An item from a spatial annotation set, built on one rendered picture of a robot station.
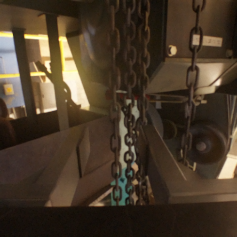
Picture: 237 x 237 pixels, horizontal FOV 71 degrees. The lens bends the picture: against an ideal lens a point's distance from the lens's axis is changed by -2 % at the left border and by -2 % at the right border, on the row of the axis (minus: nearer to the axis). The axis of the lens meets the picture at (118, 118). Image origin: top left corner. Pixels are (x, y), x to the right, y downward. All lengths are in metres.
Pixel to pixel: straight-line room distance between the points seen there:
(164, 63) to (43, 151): 0.57
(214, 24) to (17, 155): 0.68
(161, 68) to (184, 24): 0.08
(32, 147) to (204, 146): 0.98
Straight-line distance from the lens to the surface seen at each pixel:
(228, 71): 0.54
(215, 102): 1.30
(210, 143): 1.23
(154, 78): 0.35
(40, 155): 0.74
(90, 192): 1.05
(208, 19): 0.40
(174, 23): 0.33
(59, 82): 0.71
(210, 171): 1.49
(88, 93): 1.15
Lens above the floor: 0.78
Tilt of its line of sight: 18 degrees up
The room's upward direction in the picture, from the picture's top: 179 degrees clockwise
